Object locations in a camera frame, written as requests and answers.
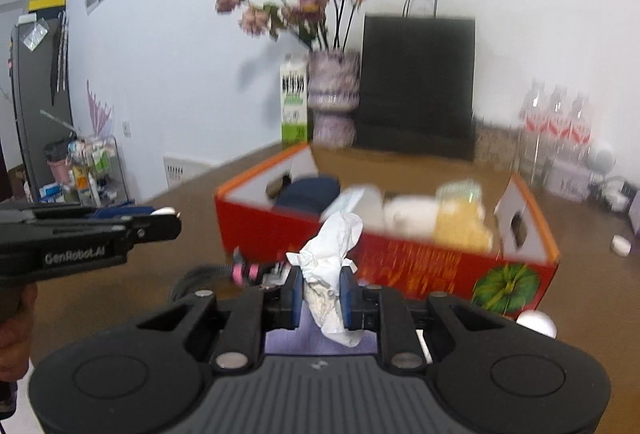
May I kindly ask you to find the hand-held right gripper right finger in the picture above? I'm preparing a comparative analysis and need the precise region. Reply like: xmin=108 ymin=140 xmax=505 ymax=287
xmin=339 ymin=266 xmax=506 ymax=372

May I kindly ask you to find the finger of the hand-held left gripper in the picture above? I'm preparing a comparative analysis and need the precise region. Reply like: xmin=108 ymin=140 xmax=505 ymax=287
xmin=124 ymin=214 xmax=182 ymax=246
xmin=95 ymin=205 xmax=180 ymax=221

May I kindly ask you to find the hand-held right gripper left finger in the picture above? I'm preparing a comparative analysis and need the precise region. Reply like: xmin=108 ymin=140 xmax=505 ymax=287
xmin=135 ymin=266 xmax=305 ymax=375

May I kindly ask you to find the purple woven cloth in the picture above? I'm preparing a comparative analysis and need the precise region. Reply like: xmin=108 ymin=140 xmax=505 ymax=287
xmin=265 ymin=309 xmax=376 ymax=357

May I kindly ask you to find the white tissue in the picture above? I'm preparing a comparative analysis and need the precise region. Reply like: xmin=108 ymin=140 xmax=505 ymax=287
xmin=285 ymin=211 xmax=365 ymax=349

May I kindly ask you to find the red cardboard box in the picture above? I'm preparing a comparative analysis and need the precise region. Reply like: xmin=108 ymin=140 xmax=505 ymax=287
xmin=215 ymin=141 xmax=561 ymax=320

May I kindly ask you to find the white spray bottle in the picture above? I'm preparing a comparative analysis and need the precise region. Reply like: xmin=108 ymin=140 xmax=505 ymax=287
xmin=320 ymin=186 xmax=388 ymax=235

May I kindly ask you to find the navy blue pouch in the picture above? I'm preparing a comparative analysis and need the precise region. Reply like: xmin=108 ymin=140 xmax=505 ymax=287
xmin=274 ymin=176 xmax=343 ymax=215

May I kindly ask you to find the white and yellow plush toy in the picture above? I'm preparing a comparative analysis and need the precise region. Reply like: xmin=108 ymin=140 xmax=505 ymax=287
xmin=382 ymin=181 xmax=496 ymax=252

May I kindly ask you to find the clear plastic bag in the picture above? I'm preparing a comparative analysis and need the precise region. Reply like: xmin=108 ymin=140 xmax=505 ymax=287
xmin=435 ymin=180 xmax=483 ymax=205

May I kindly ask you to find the white round cap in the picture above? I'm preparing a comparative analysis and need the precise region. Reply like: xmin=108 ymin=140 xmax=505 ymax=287
xmin=516 ymin=311 xmax=557 ymax=340

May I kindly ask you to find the brown wooden desktop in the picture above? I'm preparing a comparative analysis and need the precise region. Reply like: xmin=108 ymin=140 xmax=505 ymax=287
xmin=30 ymin=116 xmax=640 ymax=365

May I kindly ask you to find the person's left hand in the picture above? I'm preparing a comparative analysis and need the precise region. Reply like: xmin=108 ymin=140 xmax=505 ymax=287
xmin=0 ymin=283 xmax=39 ymax=382

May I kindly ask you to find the metal storage rack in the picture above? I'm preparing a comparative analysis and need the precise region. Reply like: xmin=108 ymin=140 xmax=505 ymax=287
xmin=37 ymin=134 xmax=136 ymax=207

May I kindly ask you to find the dark grey cabinet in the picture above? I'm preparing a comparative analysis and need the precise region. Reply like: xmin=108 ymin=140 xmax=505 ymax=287
xmin=10 ymin=0 xmax=76 ymax=202

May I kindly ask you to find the white green milk carton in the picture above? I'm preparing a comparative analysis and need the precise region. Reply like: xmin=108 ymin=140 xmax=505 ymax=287
xmin=280 ymin=54 xmax=308 ymax=150

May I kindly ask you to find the clear snack container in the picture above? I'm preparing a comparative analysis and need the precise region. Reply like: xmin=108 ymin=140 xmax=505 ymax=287
xmin=474 ymin=124 xmax=523 ymax=172

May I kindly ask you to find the purple ceramic vase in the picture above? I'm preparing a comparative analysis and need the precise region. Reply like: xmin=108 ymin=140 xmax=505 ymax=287
xmin=306 ymin=49 xmax=362 ymax=149

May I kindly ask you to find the black paper bag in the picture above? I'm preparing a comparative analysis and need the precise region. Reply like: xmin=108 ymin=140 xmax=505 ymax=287
xmin=354 ymin=0 xmax=477 ymax=162

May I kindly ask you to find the clear glass jar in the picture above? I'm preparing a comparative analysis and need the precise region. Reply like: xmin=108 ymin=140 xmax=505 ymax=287
xmin=520 ymin=134 xmax=551 ymax=187

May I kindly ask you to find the white printed tin box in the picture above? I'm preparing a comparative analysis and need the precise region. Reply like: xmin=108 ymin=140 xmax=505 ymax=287
xmin=545 ymin=156 xmax=593 ymax=202

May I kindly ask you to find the clear water bottle red label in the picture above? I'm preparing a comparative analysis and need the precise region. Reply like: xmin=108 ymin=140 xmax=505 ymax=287
xmin=545 ymin=86 xmax=571 ymax=155
xmin=567 ymin=91 xmax=593 ymax=160
xmin=520 ymin=81 xmax=548 ymax=150

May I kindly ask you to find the white power strip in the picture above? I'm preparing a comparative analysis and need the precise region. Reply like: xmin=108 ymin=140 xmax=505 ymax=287
xmin=597 ymin=176 xmax=638 ymax=212

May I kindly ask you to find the white round device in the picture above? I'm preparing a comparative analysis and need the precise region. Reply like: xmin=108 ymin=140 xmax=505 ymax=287
xmin=585 ymin=141 xmax=617 ymax=177

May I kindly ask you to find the white wall vent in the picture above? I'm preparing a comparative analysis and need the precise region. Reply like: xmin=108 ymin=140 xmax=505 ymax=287
xmin=163 ymin=154 xmax=221 ymax=189

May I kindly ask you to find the purple wall sticker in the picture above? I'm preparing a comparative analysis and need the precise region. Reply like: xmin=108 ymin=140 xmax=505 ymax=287
xmin=86 ymin=81 xmax=116 ymax=137

